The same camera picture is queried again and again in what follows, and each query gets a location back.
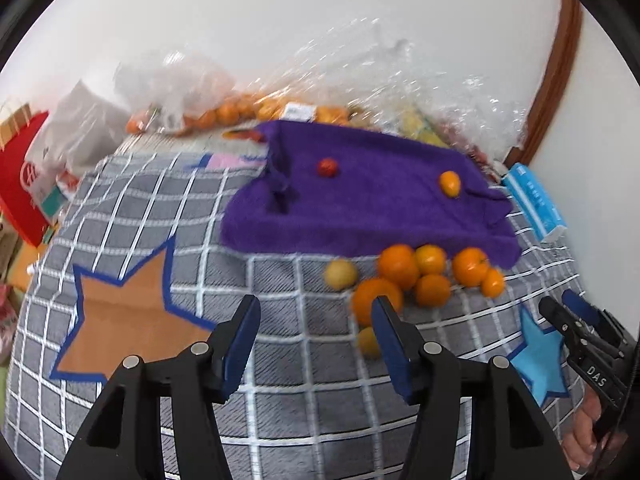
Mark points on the person's right hand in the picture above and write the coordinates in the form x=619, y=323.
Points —
x=580, y=435

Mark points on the grey checked blanket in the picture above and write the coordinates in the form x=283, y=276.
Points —
x=300, y=310

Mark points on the blue tissue pack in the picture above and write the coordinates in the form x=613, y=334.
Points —
x=535, y=200

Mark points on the large orange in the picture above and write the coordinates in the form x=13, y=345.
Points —
x=397, y=265
x=367, y=297

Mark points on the brown wooden door frame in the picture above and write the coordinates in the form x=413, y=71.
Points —
x=560, y=75

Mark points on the white green box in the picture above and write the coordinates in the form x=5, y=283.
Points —
x=57, y=200

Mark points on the red paper bag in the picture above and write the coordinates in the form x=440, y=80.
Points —
x=15, y=185

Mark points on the clear bag of oranges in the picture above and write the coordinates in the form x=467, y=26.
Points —
x=225, y=110

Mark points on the oval kumquat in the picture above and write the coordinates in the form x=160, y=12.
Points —
x=450, y=183

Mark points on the bag of yellow fruit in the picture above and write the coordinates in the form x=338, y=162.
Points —
x=417, y=127

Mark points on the bag of red fruit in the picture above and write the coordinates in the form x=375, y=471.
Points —
x=477, y=155

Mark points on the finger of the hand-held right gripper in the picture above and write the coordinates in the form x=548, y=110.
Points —
x=580, y=305
x=557, y=316

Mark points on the purple towel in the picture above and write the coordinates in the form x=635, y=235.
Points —
x=375, y=210

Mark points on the pink floral cloth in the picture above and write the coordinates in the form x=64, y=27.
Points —
x=7, y=317

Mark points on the red cherry tomato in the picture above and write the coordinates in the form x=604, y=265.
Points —
x=328, y=167

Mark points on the yellow-green round fruit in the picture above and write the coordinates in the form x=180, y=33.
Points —
x=368, y=341
x=341, y=274

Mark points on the small orange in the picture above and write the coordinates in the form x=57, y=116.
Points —
x=493, y=283

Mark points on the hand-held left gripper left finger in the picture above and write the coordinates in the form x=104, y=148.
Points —
x=242, y=345

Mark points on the white plastic bag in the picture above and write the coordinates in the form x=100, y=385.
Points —
x=75, y=125

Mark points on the crumpled clear plastic wrap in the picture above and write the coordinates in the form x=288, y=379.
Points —
x=425, y=85

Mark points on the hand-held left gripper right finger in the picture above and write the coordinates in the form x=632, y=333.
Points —
x=392, y=355

